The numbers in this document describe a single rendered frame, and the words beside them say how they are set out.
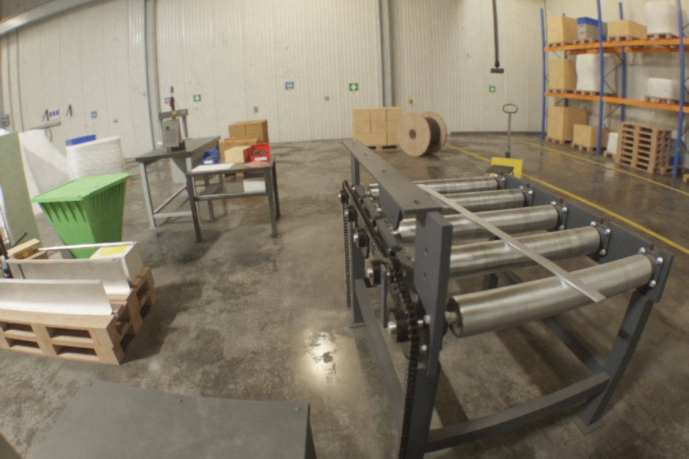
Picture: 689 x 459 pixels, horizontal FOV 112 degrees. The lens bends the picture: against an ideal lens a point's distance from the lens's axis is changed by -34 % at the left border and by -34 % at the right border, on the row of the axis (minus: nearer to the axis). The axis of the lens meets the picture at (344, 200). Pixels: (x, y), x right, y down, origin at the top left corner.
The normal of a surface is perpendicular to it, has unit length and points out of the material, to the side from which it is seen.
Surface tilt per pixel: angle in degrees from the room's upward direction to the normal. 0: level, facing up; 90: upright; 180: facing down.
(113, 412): 0
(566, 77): 90
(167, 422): 0
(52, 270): 90
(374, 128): 90
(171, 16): 90
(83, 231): 106
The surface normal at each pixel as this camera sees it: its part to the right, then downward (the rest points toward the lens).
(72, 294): 0.15, 0.29
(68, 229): -0.01, 0.54
